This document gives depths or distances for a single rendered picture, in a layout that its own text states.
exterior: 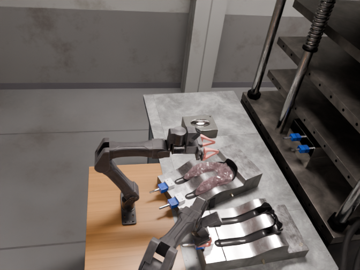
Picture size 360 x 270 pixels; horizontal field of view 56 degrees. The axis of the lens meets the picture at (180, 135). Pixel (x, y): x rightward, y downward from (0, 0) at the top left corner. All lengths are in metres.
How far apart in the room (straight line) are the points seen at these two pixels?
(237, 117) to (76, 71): 2.08
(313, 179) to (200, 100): 0.94
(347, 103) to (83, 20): 2.59
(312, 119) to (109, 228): 1.31
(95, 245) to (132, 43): 2.50
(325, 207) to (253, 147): 0.54
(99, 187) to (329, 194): 1.28
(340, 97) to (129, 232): 1.26
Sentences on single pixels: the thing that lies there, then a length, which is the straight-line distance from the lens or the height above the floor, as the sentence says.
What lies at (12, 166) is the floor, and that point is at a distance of 3.20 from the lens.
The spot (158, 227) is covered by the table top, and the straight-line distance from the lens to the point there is 1.69.
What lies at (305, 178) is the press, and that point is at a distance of 2.14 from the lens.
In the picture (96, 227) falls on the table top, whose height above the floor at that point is 0.80.
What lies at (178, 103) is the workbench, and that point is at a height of 0.80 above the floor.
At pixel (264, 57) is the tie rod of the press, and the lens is 2.48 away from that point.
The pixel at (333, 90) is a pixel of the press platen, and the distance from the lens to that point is 1.99.
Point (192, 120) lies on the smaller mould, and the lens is 2.17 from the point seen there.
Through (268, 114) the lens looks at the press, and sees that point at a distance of 2.53.
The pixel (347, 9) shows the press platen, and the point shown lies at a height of 1.54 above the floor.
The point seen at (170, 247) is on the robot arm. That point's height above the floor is 1.25.
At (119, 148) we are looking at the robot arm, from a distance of 1.42.
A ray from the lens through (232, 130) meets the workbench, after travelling 2.27.
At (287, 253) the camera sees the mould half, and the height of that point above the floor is 0.86.
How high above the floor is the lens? 2.21
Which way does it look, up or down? 41 degrees down
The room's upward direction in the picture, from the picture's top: 7 degrees clockwise
